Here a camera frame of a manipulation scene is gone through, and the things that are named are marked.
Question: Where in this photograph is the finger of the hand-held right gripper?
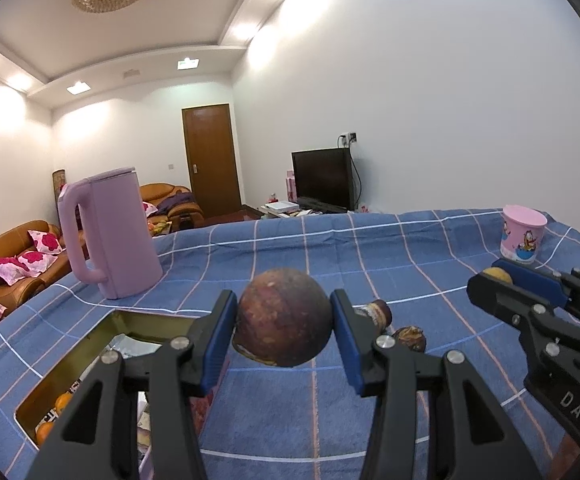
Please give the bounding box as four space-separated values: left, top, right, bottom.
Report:
492 258 580 341
466 272 580 386

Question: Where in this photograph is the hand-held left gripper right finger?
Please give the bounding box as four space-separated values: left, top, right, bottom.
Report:
330 288 541 480

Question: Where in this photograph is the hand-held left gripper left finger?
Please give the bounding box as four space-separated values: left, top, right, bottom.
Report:
24 289 238 480

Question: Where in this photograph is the small yellow fruit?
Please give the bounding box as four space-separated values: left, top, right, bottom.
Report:
481 268 513 286

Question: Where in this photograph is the round purple passion fruit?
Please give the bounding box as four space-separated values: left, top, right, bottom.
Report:
235 268 333 367

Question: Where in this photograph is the gold metal tray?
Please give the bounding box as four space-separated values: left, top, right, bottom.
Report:
14 308 231 466

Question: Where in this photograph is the brown fruit with tan patch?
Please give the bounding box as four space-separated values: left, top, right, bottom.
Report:
354 300 393 333

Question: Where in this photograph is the pink cartoon cup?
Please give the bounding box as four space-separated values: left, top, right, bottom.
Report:
500 205 548 264

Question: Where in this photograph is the dark wrinkled fruit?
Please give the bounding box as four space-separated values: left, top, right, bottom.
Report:
391 326 427 353

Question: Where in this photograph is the blue plaid tablecloth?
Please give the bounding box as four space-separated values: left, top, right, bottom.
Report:
0 207 580 480

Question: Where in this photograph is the printed paper sheet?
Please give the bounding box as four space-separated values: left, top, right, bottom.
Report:
42 335 161 466

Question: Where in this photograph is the purple cloth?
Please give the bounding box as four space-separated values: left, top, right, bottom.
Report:
157 194 198 216

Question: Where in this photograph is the pink electric kettle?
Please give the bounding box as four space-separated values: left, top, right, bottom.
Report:
58 166 164 301

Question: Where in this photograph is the orange leather armchair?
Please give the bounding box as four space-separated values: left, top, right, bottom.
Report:
140 183 205 233

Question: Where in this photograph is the black television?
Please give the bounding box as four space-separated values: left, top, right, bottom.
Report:
291 147 355 213

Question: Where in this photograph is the brown wooden door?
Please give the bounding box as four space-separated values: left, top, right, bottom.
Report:
182 103 243 218

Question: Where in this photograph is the tall patterned panel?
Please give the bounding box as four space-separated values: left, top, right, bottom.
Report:
52 170 66 226

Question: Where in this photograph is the orange leather sofa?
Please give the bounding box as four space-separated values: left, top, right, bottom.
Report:
0 220 88 341

